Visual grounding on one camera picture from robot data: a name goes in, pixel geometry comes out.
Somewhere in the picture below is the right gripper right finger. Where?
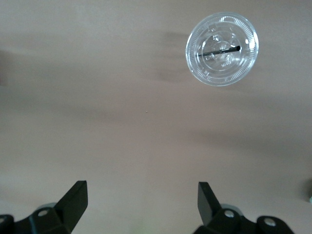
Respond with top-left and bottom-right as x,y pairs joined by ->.
192,181 -> 293,234

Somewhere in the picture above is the clear plastic cup with lid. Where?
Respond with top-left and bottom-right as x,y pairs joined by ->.
185,12 -> 259,87

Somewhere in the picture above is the black drinking straw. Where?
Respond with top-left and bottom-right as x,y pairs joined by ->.
198,45 -> 242,59

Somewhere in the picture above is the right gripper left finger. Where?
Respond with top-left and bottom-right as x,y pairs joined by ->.
0,180 -> 88,234

